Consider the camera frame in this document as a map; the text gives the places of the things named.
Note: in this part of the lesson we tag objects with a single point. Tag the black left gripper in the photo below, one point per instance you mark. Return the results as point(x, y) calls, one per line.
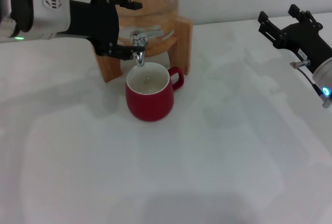
point(93, 21)

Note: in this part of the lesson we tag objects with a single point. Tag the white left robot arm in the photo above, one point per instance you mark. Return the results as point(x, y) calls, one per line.
point(6, 14)

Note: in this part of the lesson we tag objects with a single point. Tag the red ceramic cup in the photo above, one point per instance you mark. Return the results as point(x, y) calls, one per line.
point(149, 104)

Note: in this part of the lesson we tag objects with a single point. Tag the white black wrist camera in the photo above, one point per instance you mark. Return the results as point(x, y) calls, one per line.
point(39, 3)

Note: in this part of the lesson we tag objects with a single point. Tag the chrome faucet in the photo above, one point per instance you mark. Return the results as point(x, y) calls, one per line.
point(138, 40)

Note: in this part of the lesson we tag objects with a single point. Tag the wooden dispenser stand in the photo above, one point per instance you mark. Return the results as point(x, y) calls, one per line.
point(184, 47)

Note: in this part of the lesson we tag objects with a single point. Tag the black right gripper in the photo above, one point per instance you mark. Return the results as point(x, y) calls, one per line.
point(303, 40)

